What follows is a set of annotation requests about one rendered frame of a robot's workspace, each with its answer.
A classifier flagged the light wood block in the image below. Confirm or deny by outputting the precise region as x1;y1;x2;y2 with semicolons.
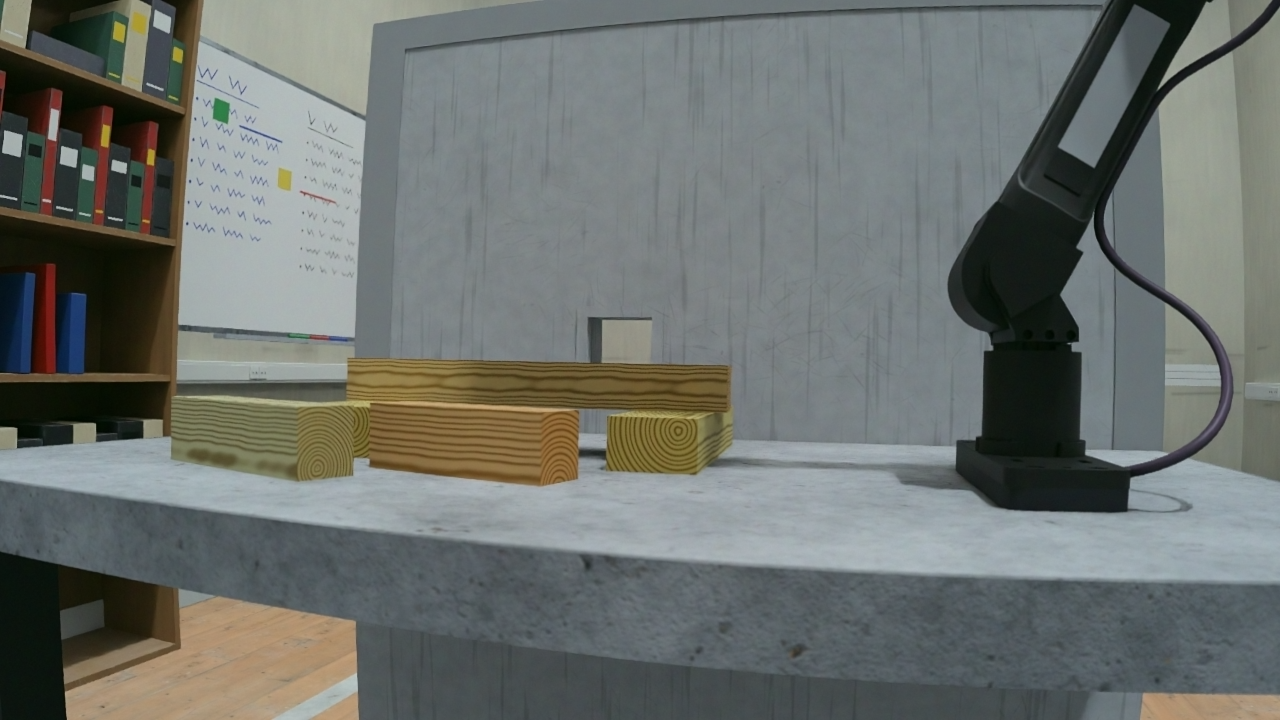
326;401;376;457
605;406;733;475

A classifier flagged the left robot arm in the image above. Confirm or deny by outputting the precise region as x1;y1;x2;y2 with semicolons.
948;0;1213;489

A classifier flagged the brown wooden block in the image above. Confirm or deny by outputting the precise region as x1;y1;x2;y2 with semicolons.
369;401;579;487

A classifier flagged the grey panel wall with small slot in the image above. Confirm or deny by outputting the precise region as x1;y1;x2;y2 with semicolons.
355;0;1165;720

